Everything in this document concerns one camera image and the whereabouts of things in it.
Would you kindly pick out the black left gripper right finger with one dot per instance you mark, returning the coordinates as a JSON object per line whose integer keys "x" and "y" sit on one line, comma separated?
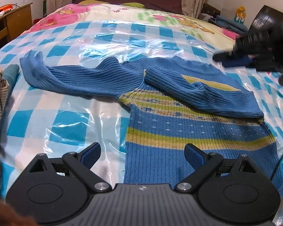
{"x": 204, "y": 165}

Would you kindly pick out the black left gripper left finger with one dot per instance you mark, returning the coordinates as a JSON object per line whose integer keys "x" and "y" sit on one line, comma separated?
{"x": 79, "y": 164}

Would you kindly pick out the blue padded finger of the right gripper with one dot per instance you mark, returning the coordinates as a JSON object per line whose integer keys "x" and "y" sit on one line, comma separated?
{"x": 230, "y": 59}

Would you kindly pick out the blue striped knit sweater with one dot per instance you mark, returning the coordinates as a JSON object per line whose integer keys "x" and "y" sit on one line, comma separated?
{"x": 172, "y": 102}

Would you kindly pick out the folded blue clothes pile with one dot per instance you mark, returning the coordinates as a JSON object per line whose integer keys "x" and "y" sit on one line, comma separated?
{"x": 229, "y": 24}

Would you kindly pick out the yellow bottle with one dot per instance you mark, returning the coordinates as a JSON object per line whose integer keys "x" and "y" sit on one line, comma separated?
{"x": 240, "y": 15}

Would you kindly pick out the yellow green pillow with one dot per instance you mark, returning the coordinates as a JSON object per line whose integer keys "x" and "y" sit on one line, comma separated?
{"x": 134, "y": 5}

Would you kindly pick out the cartoon print quilt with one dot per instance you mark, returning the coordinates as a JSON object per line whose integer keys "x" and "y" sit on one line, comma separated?
{"x": 216, "y": 36}

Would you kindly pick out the wooden side cabinet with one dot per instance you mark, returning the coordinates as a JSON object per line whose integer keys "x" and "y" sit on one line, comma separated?
{"x": 14, "y": 23}

